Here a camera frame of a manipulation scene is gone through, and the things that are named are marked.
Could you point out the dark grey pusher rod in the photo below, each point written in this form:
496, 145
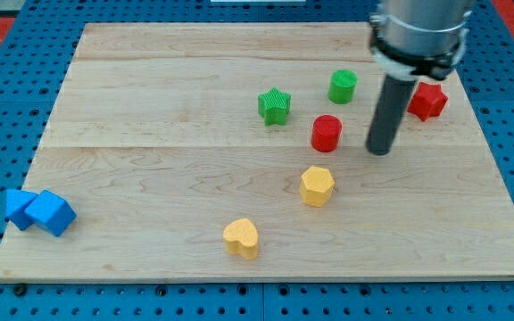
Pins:
391, 106

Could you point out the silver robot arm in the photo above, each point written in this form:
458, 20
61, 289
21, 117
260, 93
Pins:
411, 39

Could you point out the red star block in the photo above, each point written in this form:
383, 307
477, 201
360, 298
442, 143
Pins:
428, 101

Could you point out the yellow hexagon block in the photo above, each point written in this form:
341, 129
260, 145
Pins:
316, 186

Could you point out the green star block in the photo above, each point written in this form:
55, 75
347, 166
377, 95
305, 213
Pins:
274, 106

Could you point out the green cylinder block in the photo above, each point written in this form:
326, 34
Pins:
342, 86

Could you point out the red cylinder block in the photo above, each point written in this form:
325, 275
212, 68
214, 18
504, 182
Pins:
326, 131

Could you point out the light wooden board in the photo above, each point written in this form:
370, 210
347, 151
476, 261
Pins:
156, 142

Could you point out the yellow heart block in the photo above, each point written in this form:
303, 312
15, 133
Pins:
241, 238

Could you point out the blue cube block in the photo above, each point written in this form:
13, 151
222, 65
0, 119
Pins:
51, 212

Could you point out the blue triangle block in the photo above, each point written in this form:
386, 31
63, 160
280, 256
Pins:
16, 203

